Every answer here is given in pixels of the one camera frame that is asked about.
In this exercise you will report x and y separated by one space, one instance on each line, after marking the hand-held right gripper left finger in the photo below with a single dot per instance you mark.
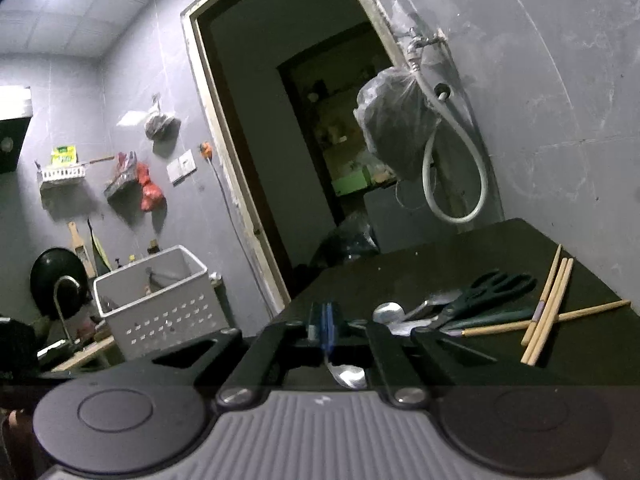
320 330

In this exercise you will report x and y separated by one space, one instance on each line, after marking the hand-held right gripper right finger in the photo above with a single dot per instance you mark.
336 330

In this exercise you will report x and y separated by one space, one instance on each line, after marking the white perforated plastic basket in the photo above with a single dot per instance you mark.
165 315

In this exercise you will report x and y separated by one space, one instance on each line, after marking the dark green slim utensil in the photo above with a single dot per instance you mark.
495 319

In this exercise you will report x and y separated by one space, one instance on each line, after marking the black garbage bag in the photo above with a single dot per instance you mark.
345 245

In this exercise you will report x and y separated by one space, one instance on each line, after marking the grey cabinet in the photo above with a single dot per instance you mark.
400 220

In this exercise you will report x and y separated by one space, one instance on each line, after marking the green box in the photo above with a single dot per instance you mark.
352 185

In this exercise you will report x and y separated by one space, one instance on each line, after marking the orange plug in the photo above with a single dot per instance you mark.
206 150

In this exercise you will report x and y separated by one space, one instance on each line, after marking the red plastic bag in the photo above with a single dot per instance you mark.
152 195

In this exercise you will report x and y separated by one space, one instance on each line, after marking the large clear plastic bag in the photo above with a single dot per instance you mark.
395 120

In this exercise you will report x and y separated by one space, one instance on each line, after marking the green cloth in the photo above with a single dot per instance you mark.
100 255

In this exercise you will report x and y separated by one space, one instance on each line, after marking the storage shelf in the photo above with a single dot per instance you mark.
340 92

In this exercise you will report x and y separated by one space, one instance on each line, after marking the wooden grater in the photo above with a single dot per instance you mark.
80 250

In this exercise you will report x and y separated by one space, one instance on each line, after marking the hanging mesh bag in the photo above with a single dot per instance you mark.
160 125

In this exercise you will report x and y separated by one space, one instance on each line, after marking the curved sink faucet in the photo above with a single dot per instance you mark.
59 310

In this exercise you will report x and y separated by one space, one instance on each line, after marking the metal tray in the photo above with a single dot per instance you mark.
55 350

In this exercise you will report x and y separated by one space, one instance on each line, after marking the black wok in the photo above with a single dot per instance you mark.
50 280

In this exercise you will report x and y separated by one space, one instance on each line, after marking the green yellow package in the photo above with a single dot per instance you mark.
65 155

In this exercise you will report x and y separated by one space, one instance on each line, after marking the small hanging white bag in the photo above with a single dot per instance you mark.
397 10

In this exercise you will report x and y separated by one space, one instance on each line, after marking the black range hood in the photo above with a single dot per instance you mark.
12 135

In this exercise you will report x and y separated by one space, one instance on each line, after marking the white wall switch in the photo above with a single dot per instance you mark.
181 166

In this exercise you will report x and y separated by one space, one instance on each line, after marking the grey wall rack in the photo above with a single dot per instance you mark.
120 185

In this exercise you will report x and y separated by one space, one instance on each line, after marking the door frame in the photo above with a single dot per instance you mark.
202 65

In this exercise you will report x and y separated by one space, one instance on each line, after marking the metal wall faucet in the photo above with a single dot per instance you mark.
417 45

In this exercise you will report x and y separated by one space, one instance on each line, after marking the white wall rack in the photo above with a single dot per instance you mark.
62 175

